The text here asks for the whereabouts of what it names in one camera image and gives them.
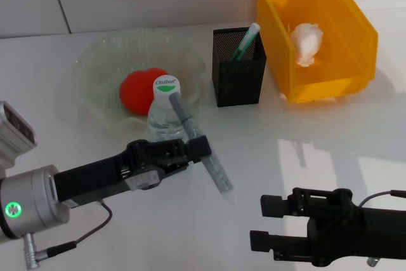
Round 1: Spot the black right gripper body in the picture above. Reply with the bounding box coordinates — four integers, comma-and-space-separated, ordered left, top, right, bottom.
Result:
306, 188, 406, 267

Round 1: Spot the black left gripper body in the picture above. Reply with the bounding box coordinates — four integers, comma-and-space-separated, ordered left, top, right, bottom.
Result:
53, 139, 166, 210

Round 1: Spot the grey marker pen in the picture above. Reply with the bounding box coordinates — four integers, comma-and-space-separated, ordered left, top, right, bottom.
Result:
168, 92, 238, 206

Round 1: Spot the clear water bottle green label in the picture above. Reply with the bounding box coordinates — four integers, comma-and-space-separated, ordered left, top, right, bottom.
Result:
147, 76, 191, 143

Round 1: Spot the red-orange fruit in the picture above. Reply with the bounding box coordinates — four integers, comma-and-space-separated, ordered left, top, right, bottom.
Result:
119, 67, 169, 116

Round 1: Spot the green and white pen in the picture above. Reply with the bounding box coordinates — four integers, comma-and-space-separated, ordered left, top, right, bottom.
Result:
233, 22, 261, 62

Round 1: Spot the white paper ball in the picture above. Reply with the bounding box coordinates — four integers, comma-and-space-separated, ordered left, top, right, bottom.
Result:
290, 22, 324, 68

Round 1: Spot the black mesh pen holder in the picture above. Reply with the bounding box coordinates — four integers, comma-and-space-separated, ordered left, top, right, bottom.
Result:
211, 26, 267, 107

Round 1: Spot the wavy clear glass fruit bowl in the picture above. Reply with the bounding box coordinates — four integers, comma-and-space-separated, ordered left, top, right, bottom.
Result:
71, 28, 207, 126

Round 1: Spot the yellow plastic bin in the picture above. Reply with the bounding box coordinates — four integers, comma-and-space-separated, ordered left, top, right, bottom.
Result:
253, 0, 380, 103

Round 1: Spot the left gripper cable with plug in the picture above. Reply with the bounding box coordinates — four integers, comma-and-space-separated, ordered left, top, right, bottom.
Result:
23, 199, 114, 267

